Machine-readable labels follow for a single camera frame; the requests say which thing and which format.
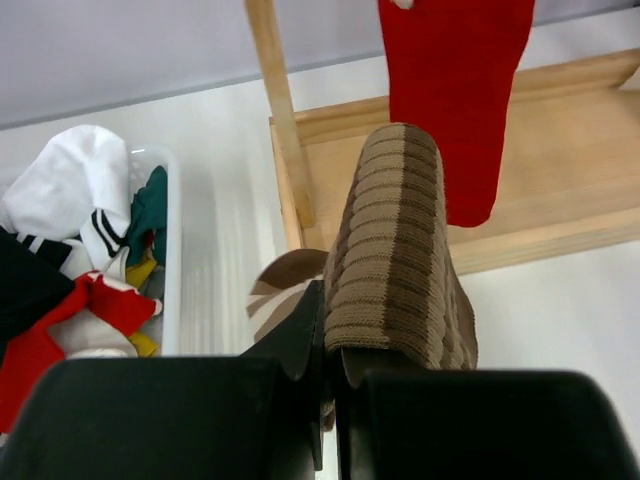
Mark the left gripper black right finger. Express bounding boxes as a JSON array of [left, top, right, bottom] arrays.
[[333, 349, 639, 479]]

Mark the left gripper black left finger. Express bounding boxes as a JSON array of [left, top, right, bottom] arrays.
[[1, 281, 324, 479]]

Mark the brown beige striped sock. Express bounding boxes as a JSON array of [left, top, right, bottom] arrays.
[[246, 122, 480, 431]]

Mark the red Christmas sock front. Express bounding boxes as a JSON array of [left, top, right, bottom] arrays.
[[1, 272, 163, 434]]

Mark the black striped sock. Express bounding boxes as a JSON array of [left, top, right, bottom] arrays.
[[1, 230, 74, 350]]

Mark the white sock with black stripes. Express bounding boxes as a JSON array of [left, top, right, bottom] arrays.
[[1, 125, 131, 269]]

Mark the plain white sock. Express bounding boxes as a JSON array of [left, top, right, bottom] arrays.
[[48, 239, 137, 359]]

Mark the yellow sock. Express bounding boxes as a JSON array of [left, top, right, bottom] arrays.
[[123, 249, 161, 358]]

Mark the dark green sock upper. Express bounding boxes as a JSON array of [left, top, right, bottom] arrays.
[[127, 166, 168, 266]]

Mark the white plastic mesh basket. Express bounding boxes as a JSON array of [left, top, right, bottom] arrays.
[[0, 144, 183, 358]]

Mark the wooden clothes rack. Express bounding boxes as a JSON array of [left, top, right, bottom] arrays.
[[245, 1, 639, 274]]

